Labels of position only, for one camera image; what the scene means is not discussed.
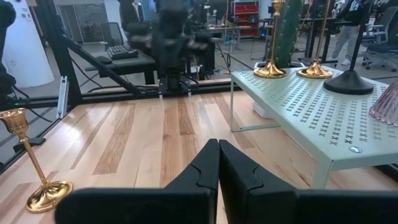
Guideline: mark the black metal table frame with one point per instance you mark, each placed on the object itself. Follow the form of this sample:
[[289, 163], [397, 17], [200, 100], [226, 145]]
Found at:
[[118, 97]]

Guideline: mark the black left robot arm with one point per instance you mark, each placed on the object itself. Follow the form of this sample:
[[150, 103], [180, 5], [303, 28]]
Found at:
[[172, 46]]

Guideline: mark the grey office chair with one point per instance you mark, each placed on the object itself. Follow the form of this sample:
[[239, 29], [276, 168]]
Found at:
[[382, 46]]

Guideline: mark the aluminium frame bracket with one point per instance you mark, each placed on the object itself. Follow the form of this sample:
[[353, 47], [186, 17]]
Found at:
[[62, 96]]

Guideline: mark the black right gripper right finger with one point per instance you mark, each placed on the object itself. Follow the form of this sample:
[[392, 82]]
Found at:
[[264, 205]]

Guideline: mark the gold candlestick holder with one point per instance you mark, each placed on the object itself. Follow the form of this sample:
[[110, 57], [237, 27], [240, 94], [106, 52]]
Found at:
[[270, 72], [314, 73], [46, 196]]

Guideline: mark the red storage shelving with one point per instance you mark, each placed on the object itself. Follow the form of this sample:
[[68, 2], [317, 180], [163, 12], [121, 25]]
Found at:
[[245, 11]]

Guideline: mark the black mesh office chair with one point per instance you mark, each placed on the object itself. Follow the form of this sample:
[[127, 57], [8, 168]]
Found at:
[[112, 34]]

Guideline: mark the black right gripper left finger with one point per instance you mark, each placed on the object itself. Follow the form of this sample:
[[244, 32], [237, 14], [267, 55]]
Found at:
[[174, 205]]

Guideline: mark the pink ribbed glass candle holder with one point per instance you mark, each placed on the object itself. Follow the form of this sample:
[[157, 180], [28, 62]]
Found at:
[[387, 107]]

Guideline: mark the green perforated metal shelf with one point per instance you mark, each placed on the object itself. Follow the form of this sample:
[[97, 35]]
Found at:
[[311, 118]]

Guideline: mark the black office desk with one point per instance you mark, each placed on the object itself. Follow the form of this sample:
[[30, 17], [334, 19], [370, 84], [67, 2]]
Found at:
[[130, 65]]

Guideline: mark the black computer keyboard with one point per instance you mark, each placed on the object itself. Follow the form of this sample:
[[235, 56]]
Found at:
[[122, 51]]

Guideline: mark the black computer mouse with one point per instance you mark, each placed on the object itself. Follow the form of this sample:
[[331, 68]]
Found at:
[[104, 59]]

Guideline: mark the black candlestick holder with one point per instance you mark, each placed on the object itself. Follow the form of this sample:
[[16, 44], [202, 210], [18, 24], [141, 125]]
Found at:
[[348, 85]]

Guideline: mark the green cactus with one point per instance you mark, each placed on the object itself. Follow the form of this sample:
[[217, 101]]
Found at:
[[289, 34]]

